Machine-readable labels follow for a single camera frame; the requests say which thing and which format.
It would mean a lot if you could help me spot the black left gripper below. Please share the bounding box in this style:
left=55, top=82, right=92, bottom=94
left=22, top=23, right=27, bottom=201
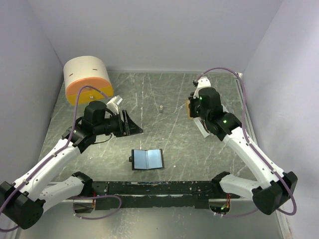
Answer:
left=94, top=109, right=143, bottom=137

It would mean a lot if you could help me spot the black leather card holder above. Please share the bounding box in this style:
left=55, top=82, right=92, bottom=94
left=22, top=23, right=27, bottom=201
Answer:
left=129, top=149, right=164, bottom=170

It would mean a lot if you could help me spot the gold VIP card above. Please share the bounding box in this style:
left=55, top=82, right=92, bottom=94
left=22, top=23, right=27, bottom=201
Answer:
left=185, top=100, right=192, bottom=119

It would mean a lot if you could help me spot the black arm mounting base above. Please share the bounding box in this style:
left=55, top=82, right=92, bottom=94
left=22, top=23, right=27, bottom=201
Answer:
left=62, top=180, right=241, bottom=212

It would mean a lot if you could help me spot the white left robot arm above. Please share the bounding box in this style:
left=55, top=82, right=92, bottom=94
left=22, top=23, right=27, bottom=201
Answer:
left=0, top=101, right=143, bottom=230

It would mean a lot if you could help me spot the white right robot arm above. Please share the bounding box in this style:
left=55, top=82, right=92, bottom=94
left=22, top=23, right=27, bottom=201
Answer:
left=188, top=87, right=298, bottom=215

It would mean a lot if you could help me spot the white card tray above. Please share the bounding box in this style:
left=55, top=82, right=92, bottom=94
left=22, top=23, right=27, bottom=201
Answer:
left=197, top=104, right=234, bottom=141

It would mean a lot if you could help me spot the beige orange mini drawer cabinet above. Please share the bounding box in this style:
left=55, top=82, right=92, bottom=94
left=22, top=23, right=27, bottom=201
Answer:
left=63, top=56, right=114, bottom=105

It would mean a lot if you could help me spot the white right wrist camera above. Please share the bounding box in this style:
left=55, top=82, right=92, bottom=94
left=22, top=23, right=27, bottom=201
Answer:
left=193, top=77, right=211, bottom=99

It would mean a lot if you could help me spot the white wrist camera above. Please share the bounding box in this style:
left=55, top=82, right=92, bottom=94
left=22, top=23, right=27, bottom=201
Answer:
left=106, top=95, right=123, bottom=115
left=193, top=77, right=211, bottom=99

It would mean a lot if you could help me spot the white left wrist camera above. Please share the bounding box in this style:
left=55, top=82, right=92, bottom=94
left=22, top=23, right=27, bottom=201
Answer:
left=106, top=95, right=123, bottom=115

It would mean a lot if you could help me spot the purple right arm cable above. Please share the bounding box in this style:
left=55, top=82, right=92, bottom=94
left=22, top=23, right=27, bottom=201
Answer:
left=195, top=67, right=297, bottom=218

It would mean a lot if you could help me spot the aluminium rail frame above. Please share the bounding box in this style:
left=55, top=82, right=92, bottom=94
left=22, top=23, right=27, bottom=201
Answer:
left=228, top=72, right=297, bottom=239

